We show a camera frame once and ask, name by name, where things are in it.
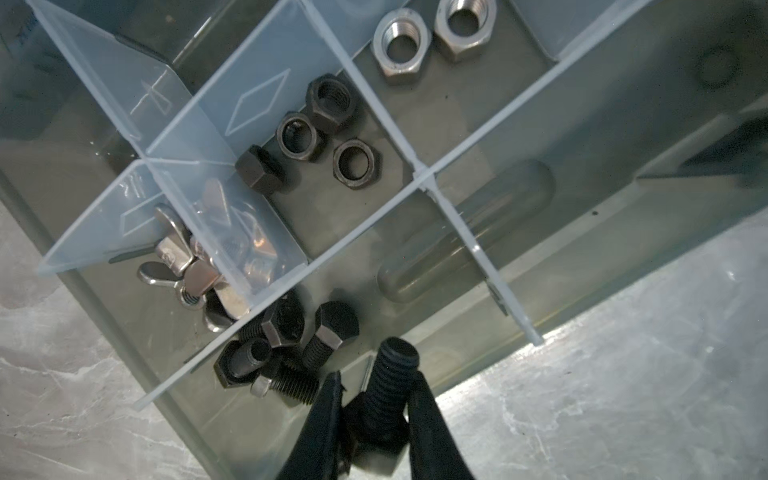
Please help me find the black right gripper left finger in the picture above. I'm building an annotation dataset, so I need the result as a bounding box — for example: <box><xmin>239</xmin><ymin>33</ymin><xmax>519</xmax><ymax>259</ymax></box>
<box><xmin>277</xmin><ymin>371</ymin><xmax>343</xmax><ymax>480</ymax></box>

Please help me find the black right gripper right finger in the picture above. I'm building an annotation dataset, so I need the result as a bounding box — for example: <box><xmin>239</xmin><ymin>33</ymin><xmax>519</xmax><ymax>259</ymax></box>
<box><xmin>407</xmin><ymin>371</ymin><xmax>474</xmax><ymax>480</ymax></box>

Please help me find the silver wing nut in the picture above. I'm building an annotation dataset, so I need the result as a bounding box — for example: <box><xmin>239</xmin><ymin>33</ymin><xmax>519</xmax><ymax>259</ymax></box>
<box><xmin>137</xmin><ymin>260</ymin><xmax>221</xmax><ymax>297</ymax></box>
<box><xmin>154</xmin><ymin>203</ymin><xmax>195</xmax><ymax>277</ymax></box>
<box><xmin>198</xmin><ymin>178</ymin><xmax>278</xmax><ymax>289</ymax></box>

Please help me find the black hex nut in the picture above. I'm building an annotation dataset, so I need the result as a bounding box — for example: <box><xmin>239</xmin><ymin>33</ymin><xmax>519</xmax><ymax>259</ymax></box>
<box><xmin>305</xmin><ymin>74</ymin><xmax>359</xmax><ymax>135</ymax></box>
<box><xmin>275</xmin><ymin>111</ymin><xmax>326</xmax><ymax>162</ymax></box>
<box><xmin>333</xmin><ymin>138</ymin><xmax>381</xmax><ymax>190</ymax></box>

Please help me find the silver hex nut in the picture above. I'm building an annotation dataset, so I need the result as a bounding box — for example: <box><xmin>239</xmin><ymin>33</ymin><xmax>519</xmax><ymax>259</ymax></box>
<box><xmin>175</xmin><ymin>283</ymin><xmax>206</xmax><ymax>311</ymax></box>
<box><xmin>371</xmin><ymin>8</ymin><xmax>432</xmax><ymax>85</ymax></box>
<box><xmin>434</xmin><ymin>0</ymin><xmax>498</xmax><ymax>63</ymax></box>

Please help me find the grey compartment organizer box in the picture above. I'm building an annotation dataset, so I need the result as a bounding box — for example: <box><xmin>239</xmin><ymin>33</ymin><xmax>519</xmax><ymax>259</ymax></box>
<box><xmin>1</xmin><ymin>1</ymin><xmax>767</xmax><ymax>479</ymax></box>

